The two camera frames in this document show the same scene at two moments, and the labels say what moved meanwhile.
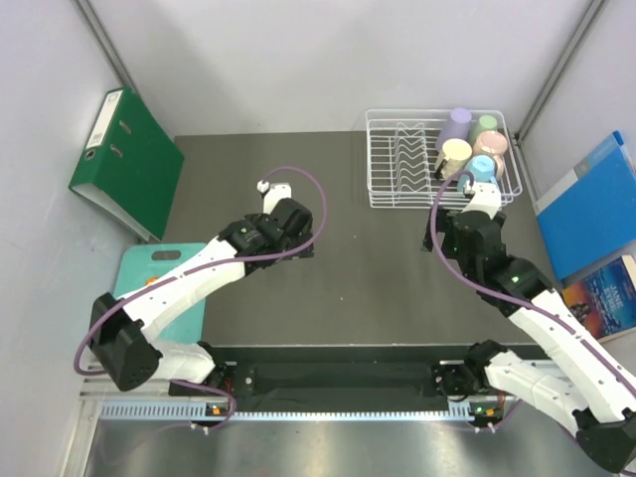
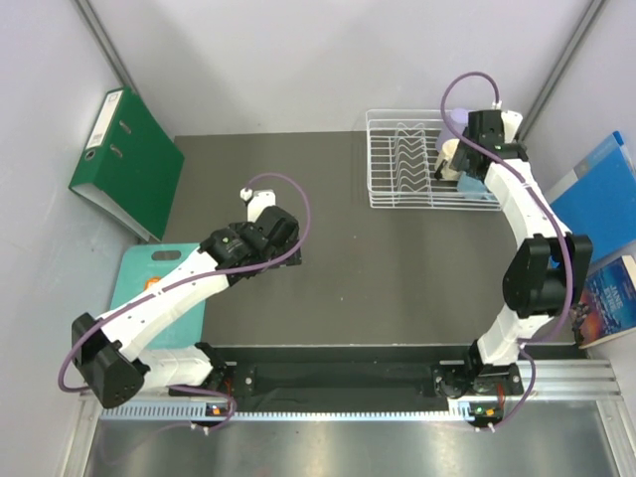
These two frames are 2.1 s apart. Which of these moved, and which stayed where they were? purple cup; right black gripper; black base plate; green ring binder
Moved: right black gripper
Stayed: green ring binder; purple cup; black base plate
